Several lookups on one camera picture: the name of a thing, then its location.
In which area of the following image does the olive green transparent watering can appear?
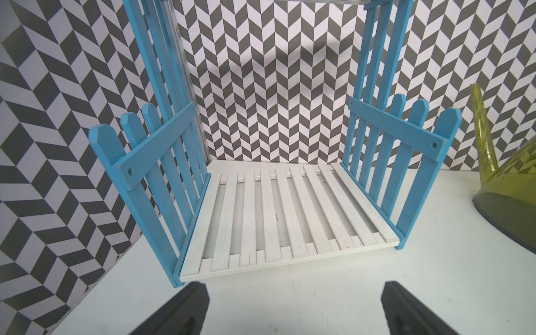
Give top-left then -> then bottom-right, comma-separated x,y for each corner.
470,84 -> 535,253

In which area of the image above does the blue and white wooden shelf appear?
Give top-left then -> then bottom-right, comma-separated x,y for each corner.
88,1 -> 462,287

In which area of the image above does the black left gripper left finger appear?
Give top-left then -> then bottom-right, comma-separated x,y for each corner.
131,281 -> 209,334

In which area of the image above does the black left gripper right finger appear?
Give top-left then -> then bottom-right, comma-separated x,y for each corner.
381,281 -> 458,335

